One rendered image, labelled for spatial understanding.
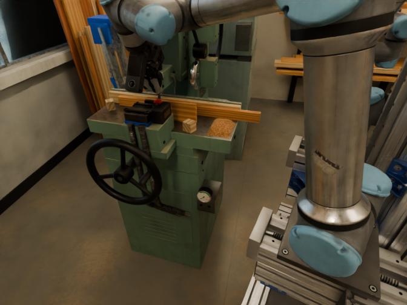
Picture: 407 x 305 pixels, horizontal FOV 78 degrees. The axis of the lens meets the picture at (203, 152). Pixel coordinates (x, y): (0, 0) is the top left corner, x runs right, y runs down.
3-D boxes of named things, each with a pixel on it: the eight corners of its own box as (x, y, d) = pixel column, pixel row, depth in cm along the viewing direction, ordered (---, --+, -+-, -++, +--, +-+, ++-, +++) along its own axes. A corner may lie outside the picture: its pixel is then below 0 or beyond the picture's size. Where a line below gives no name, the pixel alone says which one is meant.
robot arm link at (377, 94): (332, 114, 101) (343, 81, 93) (369, 118, 99) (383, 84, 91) (338, 129, 92) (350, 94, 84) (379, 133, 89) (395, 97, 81)
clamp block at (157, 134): (124, 146, 92) (119, 124, 86) (142, 128, 102) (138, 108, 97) (162, 152, 88) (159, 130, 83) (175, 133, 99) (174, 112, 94)
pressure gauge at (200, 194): (196, 204, 103) (195, 189, 98) (198, 198, 106) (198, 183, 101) (211, 207, 102) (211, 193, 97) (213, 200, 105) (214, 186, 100)
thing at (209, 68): (194, 86, 115) (194, 59, 108) (199, 81, 121) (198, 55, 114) (214, 88, 113) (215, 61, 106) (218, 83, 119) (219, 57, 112)
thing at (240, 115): (119, 105, 113) (117, 97, 111) (121, 103, 115) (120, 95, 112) (258, 123, 99) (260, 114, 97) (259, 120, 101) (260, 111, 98)
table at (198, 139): (74, 143, 99) (69, 130, 95) (116, 110, 122) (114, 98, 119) (225, 170, 85) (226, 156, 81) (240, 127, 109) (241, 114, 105)
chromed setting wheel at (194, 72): (189, 93, 109) (188, 64, 102) (197, 83, 119) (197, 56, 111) (195, 94, 108) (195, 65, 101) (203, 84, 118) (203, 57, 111)
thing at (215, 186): (196, 210, 110) (196, 197, 105) (204, 191, 119) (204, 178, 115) (215, 214, 108) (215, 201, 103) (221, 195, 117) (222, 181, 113)
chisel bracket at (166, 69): (145, 94, 101) (142, 73, 97) (159, 82, 112) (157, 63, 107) (162, 96, 100) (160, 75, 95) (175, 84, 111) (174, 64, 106)
